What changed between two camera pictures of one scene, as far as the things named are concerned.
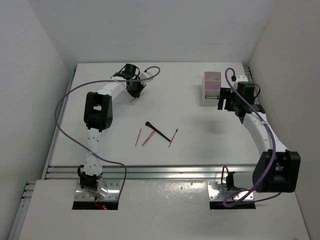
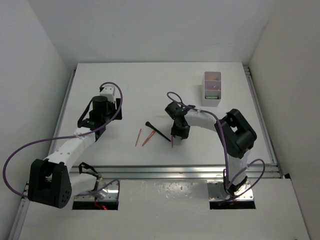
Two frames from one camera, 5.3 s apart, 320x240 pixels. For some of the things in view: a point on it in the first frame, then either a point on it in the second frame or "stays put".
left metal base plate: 113,190 stays put
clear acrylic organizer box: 211,88 stays put
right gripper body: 231,99 -> 183,131
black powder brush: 148,124 stays put
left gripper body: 135,87 -> 111,110
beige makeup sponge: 216,78 stays put
